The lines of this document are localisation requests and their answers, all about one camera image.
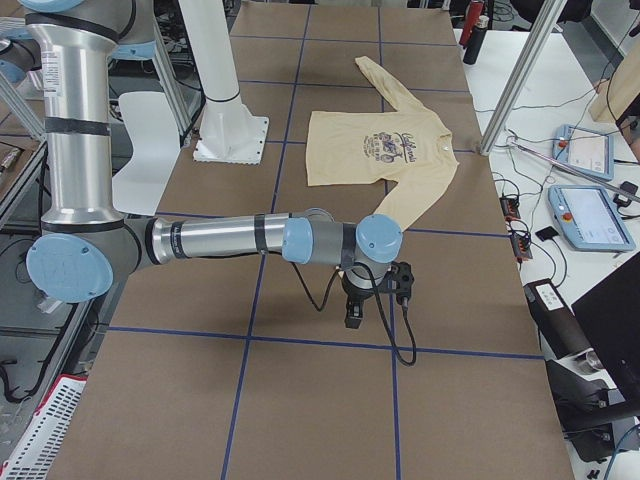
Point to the black water bottle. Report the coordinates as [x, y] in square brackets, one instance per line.
[476, 40]

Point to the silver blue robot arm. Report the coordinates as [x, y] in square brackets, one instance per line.
[87, 244]

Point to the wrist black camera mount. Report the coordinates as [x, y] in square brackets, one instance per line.
[400, 280]

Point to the near blue teach pendant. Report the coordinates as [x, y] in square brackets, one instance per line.
[588, 219]

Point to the far blue teach pendant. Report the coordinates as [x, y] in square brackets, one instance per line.
[586, 150]

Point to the white perforated basket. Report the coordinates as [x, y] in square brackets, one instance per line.
[36, 450]

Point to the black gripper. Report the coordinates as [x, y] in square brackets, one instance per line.
[356, 294]

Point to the blue teach pendant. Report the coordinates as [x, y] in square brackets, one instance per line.
[586, 150]
[588, 219]

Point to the orange circuit board lower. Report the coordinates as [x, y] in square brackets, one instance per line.
[521, 245]

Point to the black monitor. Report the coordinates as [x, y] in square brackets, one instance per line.
[608, 314]

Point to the dark box with label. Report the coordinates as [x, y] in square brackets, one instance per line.
[554, 319]

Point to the orange circuit board upper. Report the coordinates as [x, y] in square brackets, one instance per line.
[510, 208]

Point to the orange circuit board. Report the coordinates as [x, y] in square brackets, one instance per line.
[510, 208]
[521, 245]

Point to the aluminium frame post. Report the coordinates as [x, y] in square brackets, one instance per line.
[536, 40]

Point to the red water bottle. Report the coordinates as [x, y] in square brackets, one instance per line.
[474, 11]

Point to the cream long sleeve shirt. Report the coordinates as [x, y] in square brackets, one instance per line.
[409, 145]

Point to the white pedestal column base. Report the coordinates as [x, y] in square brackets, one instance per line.
[228, 131]

